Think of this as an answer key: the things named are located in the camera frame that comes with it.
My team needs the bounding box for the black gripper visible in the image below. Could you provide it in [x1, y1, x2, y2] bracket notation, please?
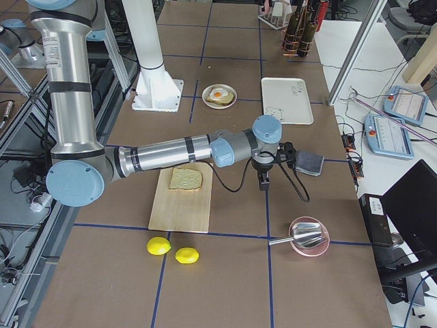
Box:
[251, 159, 273, 191]

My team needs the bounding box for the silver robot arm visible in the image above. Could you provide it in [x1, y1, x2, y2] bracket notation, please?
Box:
[29, 1, 282, 207]

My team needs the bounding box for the white bear tray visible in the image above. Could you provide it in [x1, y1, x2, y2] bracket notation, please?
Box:
[261, 77, 314, 125]

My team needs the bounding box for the grey folded cloth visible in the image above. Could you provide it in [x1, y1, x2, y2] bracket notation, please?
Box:
[296, 150, 324, 176]

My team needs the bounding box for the metal scoop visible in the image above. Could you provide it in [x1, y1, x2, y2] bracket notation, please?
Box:
[268, 222, 326, 249]

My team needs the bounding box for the pink bowl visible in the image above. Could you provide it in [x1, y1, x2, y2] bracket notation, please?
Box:
[289, 217, 330, 257]

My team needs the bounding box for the fried egg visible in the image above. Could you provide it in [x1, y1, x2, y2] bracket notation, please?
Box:
[208, 87, 229, 101]

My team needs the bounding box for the wooden cutting board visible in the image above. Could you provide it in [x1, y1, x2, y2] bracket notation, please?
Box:
[148, 163, 212, 233]

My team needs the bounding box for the white round plate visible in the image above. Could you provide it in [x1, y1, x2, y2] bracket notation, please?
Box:
[201, 84, 237, 109]

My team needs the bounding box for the yellow lemon right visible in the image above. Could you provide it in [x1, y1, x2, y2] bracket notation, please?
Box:
[175, 247, 199, 264]

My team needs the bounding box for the yellow lemon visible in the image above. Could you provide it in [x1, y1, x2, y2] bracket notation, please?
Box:
[175, 247, 199, 264]
[146, 236, 171, 256]

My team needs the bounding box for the black desktop box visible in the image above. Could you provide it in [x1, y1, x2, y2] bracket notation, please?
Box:
[358, 193, 393, 247]

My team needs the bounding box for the pink striped stick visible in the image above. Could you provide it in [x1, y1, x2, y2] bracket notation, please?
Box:
[351, 94, 437, 146]

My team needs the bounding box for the blue teach pendant near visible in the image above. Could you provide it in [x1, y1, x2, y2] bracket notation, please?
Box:
[365, 114, 414, 160]

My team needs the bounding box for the blue teach pendant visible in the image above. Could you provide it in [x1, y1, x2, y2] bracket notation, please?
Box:
[365, 114, 414, 160]
[383, 85, 429, 126]

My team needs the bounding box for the yellow lemon left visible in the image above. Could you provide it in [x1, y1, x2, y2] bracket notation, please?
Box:
[146, 236, 171, 256]

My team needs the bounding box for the dark green wine bottle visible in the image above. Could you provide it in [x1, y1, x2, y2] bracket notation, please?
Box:
[286, 1, 307, 34]

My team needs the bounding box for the black monitor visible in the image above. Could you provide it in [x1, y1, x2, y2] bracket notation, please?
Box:
[382, 159, 436, 273]

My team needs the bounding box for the blue teach pendant far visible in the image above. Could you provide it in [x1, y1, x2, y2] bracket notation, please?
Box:
[383, 85, 429, 126]

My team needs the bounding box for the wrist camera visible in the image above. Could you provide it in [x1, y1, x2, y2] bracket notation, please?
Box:
[277, 141, 296, 169]

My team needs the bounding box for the copper wire bottle rack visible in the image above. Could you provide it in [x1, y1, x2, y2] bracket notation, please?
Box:
[282, 29, 313, 57]

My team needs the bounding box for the white pedestal column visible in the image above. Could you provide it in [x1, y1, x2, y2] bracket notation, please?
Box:
[122, 0, 184, 112]

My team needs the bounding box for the aluminium frame post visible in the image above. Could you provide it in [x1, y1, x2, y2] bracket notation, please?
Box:
[327, 0, 388, 106]

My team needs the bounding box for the white wire cup rack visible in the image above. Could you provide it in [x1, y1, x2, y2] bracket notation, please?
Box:
[258, 0, 294, 30]

